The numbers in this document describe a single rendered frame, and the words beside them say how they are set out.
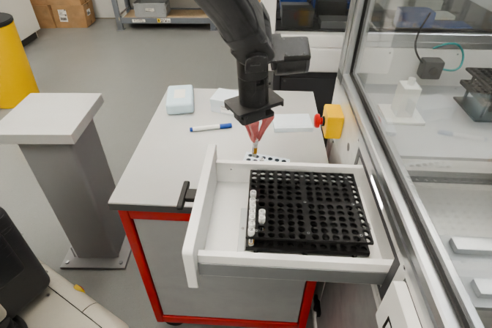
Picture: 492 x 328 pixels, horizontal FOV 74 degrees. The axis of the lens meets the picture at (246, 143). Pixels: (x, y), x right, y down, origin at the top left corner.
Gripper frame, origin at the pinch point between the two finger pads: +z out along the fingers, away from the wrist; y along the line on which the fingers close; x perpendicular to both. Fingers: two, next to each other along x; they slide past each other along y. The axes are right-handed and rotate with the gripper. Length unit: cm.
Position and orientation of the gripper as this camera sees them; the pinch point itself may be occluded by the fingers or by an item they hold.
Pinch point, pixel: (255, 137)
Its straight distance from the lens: 69.2
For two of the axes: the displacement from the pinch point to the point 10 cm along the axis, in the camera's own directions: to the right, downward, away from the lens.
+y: 8.8, -3.3, 3.5
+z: 0.5, 7.8, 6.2
